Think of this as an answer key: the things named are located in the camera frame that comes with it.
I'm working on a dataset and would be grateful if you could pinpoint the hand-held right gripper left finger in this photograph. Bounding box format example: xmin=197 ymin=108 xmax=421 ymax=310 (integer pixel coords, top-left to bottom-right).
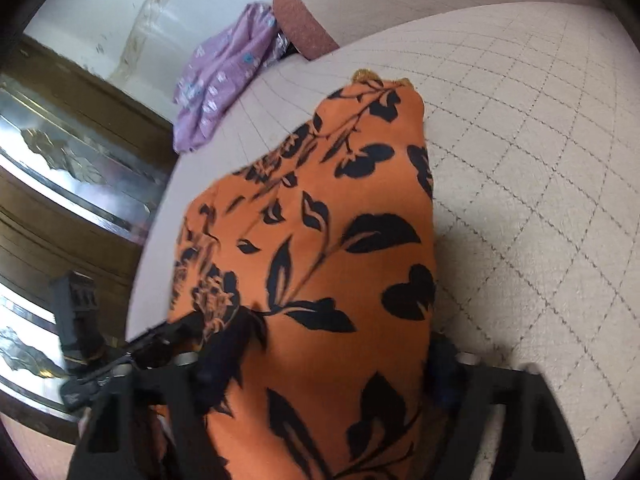
xmin=70 ymin=310 xmax=267 ymax=480

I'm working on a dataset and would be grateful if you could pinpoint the clear plastic bag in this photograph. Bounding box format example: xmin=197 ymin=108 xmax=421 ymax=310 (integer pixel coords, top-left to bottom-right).
xmin=274 ymin=30 xmax=302 ymax=59

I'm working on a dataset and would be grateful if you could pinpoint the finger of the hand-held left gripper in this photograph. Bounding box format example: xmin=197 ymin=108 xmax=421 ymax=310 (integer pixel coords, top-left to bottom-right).
xmin=124 ymin=312 xmax=206 ymax=361

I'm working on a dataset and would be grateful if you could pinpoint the orange black floral garment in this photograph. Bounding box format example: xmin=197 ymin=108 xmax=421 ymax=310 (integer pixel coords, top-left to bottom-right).
xmin=167 ymin=69 xmax=439 ymax=480

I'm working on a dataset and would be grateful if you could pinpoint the beige quilted bed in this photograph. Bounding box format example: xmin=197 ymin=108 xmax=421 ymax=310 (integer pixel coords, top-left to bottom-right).
xmin=125 ymin=2 xmax=640 ymax=480

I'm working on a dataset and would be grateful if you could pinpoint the purple floral cloth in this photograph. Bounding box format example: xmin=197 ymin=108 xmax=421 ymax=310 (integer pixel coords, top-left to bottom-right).
xmin=172 ymin=2 xmax=281 ymax=154

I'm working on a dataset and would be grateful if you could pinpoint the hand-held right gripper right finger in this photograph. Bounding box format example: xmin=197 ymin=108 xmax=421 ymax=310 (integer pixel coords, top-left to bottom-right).
xmin=424 ymin=335 xmax=587 ymax=480

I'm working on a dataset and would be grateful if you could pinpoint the dark wooden cabinet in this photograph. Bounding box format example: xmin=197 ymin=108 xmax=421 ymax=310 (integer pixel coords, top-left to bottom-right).
xmin=0 ymin=34 xmax=177 ymax=443

